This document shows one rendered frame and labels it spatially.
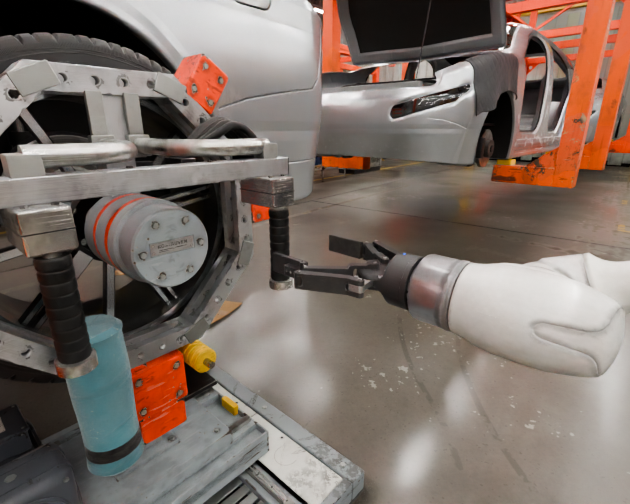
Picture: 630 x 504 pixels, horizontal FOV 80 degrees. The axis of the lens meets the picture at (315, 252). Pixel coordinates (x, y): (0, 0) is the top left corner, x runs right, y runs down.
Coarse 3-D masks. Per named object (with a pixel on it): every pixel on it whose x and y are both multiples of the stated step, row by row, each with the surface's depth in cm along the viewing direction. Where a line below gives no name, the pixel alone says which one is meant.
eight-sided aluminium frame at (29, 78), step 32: (32, 64) 53; (64, 64) 56; (0, 96) 51; (32, 96) 54; (160, 96) 67; (0, 128) 52; (192, 128) 74; (224, 192) 86; (224, 224) 89; (224, 256) 90; (224, 288) 86; (0, 320) 61; (192, 320) 83; (0, 352) 57; (32, 352) 60; (128, 352) 73; (160, 352) 78
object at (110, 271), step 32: (64, 96) 72; (32, 128) 63; (160, 128) 84; (160, 160) 80; (192, 192) 87; (0, 256) 63; (96, 256) 74; (128, 288) 99; (160, 288) 95; (192, 288) 90; (32, 320) 69; (128, 320) 85; (160, 320) 86
